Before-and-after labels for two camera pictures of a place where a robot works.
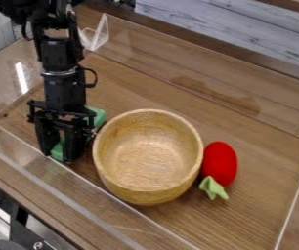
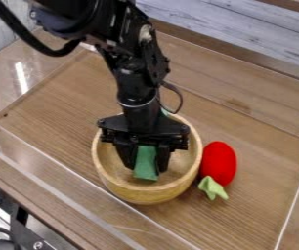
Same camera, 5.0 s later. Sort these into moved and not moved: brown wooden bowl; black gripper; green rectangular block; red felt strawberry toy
Moved: black gripper; green rectangular block
Not moved: red felt strawberry toy; brown wooden bowl
